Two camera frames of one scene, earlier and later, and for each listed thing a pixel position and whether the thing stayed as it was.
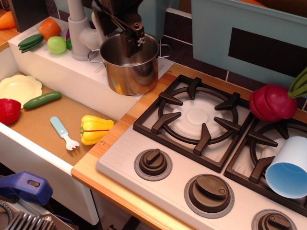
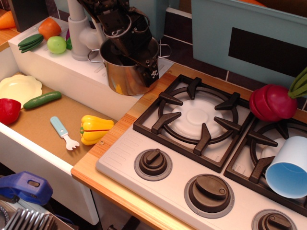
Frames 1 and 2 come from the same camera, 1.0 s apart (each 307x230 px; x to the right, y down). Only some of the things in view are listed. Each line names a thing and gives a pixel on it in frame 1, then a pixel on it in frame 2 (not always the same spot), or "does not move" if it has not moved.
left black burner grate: x=203 y=121 does not move
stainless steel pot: x=136 y=75 does not move
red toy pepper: x=9 y=110 does not move
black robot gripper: x=113 y=15 to x=128 y=29
